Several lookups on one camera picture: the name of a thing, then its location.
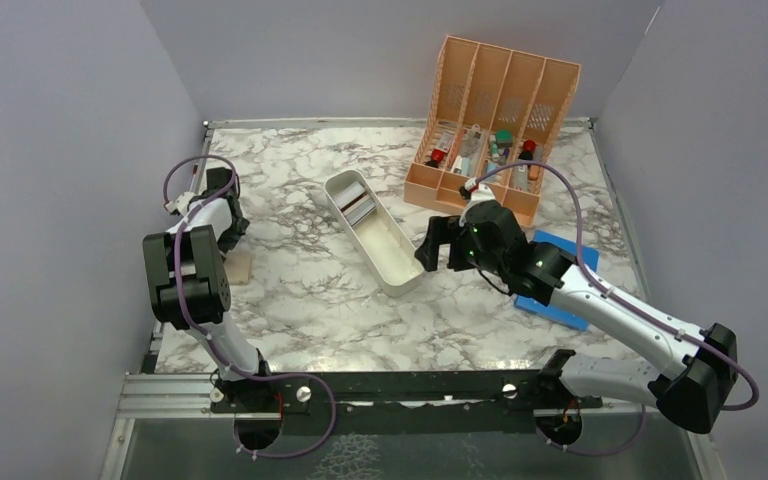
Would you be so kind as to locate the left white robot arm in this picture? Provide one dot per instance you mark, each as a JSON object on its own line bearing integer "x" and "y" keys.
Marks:
{"x": 187, "y": 280}

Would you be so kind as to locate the red capped black bottle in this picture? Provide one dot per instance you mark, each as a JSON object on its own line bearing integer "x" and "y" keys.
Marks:
{"x": 436, "y": 159}

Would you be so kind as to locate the stack of cards in tray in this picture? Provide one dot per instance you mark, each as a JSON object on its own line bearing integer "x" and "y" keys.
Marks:
{"x": 355, "y": 203}

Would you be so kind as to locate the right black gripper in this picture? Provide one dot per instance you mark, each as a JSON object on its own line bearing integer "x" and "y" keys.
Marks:
{"x": 442, "y": 230}

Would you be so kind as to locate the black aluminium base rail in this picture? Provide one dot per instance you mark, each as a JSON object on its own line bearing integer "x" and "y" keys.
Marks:
{"x": 370, "y": 403}

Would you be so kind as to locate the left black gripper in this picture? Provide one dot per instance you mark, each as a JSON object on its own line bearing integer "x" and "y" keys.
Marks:
{"x": 225, "y": 244}

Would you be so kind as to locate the green capped bottle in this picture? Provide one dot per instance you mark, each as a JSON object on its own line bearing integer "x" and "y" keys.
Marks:
{"x": 504, "y": 138}

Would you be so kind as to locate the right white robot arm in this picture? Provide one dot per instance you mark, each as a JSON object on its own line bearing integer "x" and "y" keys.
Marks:
{"x": 685, "y": 371}

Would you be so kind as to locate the peach plastic desk organizer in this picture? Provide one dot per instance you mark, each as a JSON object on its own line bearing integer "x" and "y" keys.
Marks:
{"x": 480, "y": 88}

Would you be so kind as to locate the white oblong plastic tray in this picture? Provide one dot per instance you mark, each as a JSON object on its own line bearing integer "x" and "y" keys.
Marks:
{"x": 385, "y": 248}

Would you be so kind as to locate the red capped bottle right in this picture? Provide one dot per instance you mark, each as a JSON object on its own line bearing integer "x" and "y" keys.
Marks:
{"x": 528, "y": 150}

